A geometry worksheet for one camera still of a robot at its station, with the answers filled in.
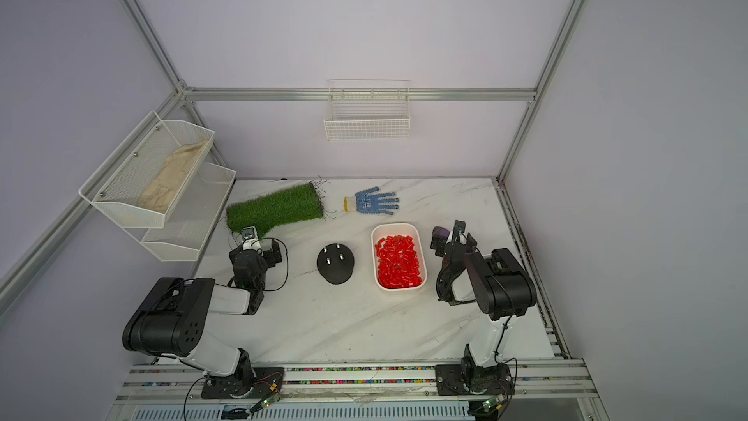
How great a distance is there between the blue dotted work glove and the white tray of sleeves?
0.37 ft

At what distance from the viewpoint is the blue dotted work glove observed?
113cm

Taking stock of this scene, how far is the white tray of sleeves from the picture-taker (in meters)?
0.92
